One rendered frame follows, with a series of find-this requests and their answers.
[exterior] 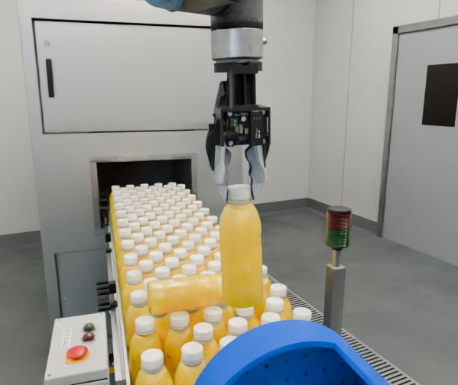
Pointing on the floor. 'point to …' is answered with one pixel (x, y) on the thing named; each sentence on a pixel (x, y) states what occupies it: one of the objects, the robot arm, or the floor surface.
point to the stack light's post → (334, 297)
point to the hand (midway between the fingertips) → (238, 191)
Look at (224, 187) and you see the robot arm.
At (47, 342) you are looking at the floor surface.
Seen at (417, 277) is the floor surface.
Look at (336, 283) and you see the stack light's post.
